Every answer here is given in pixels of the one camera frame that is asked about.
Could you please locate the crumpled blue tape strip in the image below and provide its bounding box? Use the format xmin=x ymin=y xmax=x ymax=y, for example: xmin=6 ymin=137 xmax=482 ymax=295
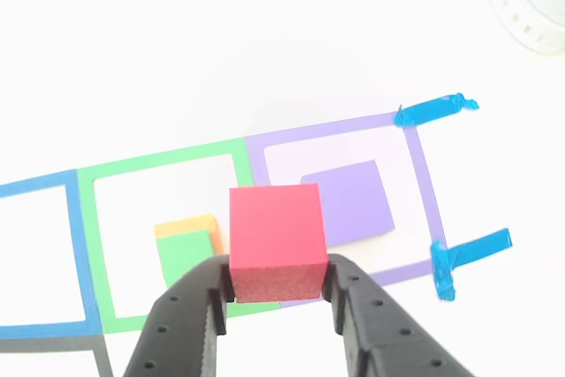
xmin=430 ymin=238 xmax=456 ymax=302

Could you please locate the green square frame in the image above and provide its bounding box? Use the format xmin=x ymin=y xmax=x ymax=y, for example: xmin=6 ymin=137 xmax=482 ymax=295
xmin=77 ymin=137 xmax=282 ymax=335

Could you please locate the large purple cube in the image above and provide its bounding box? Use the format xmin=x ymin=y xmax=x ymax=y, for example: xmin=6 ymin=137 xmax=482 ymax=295
xmin=299 ymin=159 xmax=396 ymax=249

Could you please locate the green cube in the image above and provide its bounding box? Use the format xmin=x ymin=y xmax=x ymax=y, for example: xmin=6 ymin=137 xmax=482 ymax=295
xmin=154 ymin=230 xmax=215 ymax=288

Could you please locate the small red cube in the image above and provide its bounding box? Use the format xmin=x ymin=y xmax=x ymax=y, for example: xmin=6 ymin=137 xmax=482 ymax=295
xmin=228 ymin=182 xmax=330 ymax=304

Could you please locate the purple square frame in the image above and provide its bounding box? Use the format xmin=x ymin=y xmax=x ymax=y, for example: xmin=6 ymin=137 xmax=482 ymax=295
xmin=245 ymin=110 xmax=448 ymax=310

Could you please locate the blue square frame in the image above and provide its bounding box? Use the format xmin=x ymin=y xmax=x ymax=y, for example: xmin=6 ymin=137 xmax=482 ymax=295
xmin=0 ymin=169 xmax=103 ymax=341

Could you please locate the orange cube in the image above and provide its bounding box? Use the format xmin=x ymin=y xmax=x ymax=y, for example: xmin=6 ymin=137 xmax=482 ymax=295
xmin=153 ymin=213 xmax=224 ymax=257

